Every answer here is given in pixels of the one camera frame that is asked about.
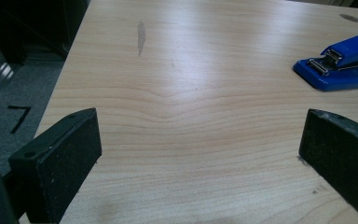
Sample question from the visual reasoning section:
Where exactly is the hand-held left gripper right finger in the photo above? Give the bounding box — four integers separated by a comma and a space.
298, 108, 358, 224

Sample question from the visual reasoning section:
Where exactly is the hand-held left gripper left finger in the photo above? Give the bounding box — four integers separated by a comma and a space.
8, 107, 103, 224

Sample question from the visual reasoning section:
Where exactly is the round grey table grommet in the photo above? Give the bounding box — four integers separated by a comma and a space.
338, 13, 358, 24

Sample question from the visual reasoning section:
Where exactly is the blue stapler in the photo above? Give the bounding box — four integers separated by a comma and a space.
292, 28, 358, 92

